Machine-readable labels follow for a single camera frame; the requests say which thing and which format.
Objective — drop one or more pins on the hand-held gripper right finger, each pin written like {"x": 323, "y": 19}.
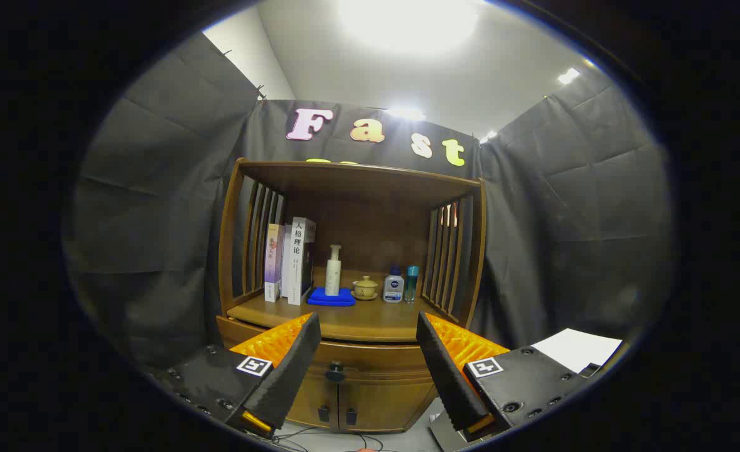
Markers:
{"x": 448, "y": 370}

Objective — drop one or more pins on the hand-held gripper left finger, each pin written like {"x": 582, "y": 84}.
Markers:
{"x": 285, "y": 370}

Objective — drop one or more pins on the brown wooden drawer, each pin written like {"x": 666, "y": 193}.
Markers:
{"x": 370, "y": 358}

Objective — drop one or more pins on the brown wooden countertop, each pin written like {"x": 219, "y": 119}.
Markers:
{"x": 376, "y": 320}

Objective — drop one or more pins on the brown wooden cabinet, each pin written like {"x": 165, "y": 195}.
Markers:
{"x": 370, "y": 188}

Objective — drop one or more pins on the blue folded cloth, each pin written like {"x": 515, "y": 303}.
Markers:
{"x": 329, "y": 299}

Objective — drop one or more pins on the slim teal bottle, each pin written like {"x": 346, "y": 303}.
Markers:
{"x": 411, "y": 282}

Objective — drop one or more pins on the white blue-capped lotion bottle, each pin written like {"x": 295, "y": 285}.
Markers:
{"x": 393, "y": 289}

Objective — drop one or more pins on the white pump bottle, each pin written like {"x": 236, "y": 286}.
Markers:
{"x": 332, "y": 276}

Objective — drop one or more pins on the purple book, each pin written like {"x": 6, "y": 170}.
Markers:
{"x": 273, "y": 263}

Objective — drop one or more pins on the thick white book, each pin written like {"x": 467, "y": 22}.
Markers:
{"x": 297, "y": 263}

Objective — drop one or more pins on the yellow lidded teacup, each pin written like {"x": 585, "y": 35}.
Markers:
{"x": 365, "y": 289}

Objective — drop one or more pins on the white-topped grey box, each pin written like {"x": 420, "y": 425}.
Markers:
{"x": 577, "y": 348}

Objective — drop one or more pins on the black backdrop cloth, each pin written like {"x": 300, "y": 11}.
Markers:
{"x": 156, "y": 188}

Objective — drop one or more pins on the small ceiling light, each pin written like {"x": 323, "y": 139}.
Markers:
{"x": 489, "y": 136}
{"x": 405, "y": 113}
{"x": 568, "y": 76}

